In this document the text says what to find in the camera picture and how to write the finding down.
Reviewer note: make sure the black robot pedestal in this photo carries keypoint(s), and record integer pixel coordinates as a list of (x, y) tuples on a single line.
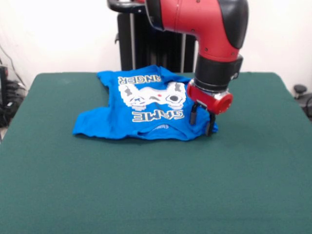
[(126, 44)]

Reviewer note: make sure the black electronics box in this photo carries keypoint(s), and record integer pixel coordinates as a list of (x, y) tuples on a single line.
[(3, 85)]

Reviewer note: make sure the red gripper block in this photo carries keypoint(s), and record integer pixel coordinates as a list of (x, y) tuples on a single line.
[(209, 100)]

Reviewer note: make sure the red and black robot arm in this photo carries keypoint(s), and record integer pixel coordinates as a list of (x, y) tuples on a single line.
[(209, 36)]

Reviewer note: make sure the blue printed t-shirt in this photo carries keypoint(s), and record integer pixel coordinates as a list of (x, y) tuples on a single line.
[(102, 122)]

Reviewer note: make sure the dark green table cloth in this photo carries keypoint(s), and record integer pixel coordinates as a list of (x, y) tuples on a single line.
[(170, 195)]

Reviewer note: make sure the black chair part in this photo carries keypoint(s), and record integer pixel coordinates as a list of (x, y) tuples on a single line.
[(302, 95)]

